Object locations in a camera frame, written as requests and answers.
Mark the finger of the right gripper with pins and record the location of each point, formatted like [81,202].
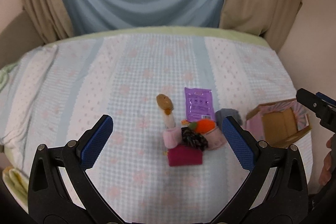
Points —
[326,99]
[310,101]

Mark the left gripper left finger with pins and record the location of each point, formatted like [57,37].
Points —
[60,190]

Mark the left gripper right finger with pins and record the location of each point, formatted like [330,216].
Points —
[275,190]

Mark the cardboard box pink lining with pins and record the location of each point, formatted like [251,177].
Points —
[280,123]

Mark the light pink sock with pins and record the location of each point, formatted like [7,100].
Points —
[215,139]

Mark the grey sock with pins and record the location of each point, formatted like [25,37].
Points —
[222,113]

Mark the black patterned scrunchie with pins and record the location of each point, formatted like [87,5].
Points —
[194,140]

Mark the orange plush carrot toy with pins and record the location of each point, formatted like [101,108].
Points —
[202,126]

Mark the magenta felt pouch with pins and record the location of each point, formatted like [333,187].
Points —
[183,155]

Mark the purple plastic packet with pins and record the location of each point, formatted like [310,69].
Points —
[199,104]

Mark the pink cloth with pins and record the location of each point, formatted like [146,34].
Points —
[172,137]

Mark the brown plush mushroom toy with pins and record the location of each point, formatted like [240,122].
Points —
[166,106]

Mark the person's right hand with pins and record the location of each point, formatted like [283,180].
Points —
[325,175]

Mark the pastel checkered bed blanket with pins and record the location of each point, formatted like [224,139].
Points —
[132,172]

